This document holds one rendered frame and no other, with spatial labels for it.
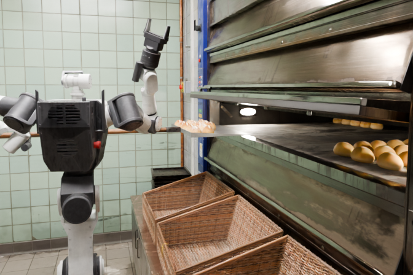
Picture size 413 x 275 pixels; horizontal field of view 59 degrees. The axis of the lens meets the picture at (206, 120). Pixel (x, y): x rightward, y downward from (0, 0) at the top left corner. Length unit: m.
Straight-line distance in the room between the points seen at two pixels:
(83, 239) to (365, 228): 1.17
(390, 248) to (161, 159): 2.68
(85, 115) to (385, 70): 1.06
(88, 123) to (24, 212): 2.27
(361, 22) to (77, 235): 1.42
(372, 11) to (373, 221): 0.62
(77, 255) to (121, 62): 2.07
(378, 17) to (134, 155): 2.75
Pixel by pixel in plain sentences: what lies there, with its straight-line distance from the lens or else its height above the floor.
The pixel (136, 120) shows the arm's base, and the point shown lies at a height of 1.32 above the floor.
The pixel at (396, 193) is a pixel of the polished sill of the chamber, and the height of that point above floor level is 1.17.
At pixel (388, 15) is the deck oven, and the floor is 1.65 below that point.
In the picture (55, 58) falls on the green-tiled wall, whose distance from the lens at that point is 3.49.
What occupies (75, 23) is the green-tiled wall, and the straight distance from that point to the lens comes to 3.51.
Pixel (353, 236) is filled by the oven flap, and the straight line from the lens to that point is 1.29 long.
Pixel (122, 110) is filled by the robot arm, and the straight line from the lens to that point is 1.62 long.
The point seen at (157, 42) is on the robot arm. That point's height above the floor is 1.66.
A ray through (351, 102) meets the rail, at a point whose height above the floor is 1.42.
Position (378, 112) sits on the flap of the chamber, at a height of 1.39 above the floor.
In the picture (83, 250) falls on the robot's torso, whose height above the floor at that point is 0.74.
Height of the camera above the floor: 1.45
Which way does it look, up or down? 5 degrees down
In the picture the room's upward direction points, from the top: straight up
